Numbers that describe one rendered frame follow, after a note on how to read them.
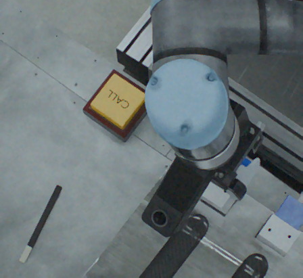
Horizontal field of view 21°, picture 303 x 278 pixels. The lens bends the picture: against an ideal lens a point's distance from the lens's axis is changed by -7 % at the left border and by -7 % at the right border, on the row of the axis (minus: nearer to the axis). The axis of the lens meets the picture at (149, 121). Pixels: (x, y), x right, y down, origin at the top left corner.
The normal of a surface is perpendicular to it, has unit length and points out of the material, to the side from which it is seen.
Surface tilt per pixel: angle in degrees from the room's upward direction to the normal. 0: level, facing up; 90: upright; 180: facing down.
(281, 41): 59
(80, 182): 0
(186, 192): 38
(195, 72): 12
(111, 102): 0
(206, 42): 24
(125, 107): 0
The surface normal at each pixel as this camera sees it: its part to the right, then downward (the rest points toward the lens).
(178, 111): -0.21, -0.26
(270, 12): -0.03, -0.11
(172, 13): -0.43, -0.23
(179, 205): -0.48, 0.15
